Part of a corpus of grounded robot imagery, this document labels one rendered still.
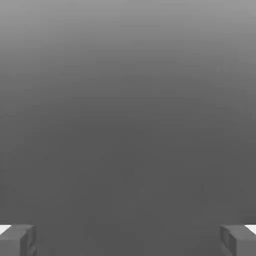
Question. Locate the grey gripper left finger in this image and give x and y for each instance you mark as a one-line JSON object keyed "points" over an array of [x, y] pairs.
{"points": [[14, 240]]}

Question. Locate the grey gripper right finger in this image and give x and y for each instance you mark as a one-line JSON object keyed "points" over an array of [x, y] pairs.
{"points": [[240, 240]]}

